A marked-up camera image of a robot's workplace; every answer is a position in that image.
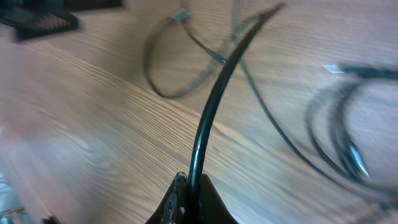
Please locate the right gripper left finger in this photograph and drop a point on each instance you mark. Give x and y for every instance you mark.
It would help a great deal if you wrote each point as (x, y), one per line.
(172, 209)

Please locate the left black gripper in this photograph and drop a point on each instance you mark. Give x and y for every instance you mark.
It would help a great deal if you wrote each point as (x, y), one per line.
(31, 19)

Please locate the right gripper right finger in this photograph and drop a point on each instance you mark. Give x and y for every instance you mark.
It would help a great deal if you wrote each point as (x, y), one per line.
(212, 208)

